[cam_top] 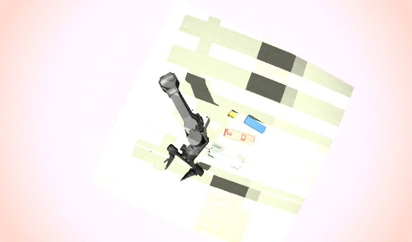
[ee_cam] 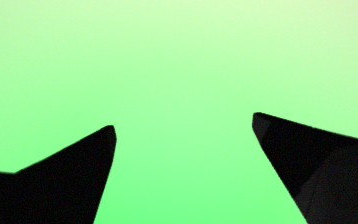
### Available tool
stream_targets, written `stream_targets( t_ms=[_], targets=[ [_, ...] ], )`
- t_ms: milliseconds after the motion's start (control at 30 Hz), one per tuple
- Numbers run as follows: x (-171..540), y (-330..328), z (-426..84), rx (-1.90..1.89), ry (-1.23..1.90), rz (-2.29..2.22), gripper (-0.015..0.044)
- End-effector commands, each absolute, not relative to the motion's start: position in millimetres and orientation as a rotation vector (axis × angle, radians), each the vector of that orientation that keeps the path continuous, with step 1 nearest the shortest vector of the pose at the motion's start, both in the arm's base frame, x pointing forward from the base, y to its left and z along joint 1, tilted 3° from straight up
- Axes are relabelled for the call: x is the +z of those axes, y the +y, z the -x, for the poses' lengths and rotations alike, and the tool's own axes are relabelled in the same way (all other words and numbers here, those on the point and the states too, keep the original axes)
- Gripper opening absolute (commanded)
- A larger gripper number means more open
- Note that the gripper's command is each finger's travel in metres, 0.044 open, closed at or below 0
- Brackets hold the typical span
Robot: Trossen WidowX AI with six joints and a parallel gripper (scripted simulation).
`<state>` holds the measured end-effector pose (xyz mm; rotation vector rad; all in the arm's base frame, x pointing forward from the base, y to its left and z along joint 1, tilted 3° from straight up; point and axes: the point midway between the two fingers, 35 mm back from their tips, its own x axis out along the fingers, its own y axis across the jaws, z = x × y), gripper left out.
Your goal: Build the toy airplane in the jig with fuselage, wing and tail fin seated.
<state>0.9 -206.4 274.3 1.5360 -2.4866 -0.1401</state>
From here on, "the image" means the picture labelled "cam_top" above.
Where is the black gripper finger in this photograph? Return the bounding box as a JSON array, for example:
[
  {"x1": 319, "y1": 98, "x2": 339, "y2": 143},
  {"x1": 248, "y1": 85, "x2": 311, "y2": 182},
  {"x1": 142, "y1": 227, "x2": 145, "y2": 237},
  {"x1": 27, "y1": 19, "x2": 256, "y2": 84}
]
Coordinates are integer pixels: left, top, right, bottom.
[
  {"x1": 165, "y1": 152, "x2": 175, "y2": 170},
  {"x1": 180, "y1": 168, "x2": 197, "y2": 181}
]

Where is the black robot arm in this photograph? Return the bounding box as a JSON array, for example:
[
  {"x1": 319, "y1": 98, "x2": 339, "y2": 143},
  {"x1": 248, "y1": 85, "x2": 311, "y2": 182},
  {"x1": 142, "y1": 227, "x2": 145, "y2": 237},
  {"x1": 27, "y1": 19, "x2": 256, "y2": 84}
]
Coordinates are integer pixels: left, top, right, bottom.
[{"x1": 158, "y1": 71, "x2": 209, "y2": 151}]

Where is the blue bar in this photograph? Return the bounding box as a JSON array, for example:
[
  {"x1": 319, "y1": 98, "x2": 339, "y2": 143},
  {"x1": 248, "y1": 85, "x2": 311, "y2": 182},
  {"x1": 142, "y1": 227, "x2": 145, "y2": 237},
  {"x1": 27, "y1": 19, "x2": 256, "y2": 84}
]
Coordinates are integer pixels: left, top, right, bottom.
[{"x1": 244, "y1": 116, "x2": 266, "y2": 134}]

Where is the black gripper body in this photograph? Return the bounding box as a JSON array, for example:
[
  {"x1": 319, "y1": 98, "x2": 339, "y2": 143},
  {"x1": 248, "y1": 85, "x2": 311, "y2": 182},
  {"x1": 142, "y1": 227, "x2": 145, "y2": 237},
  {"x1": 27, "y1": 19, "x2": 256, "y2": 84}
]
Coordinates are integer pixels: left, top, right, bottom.
[{"x1": 167, "y1": 144, "x2": 204, "y2": 177}]

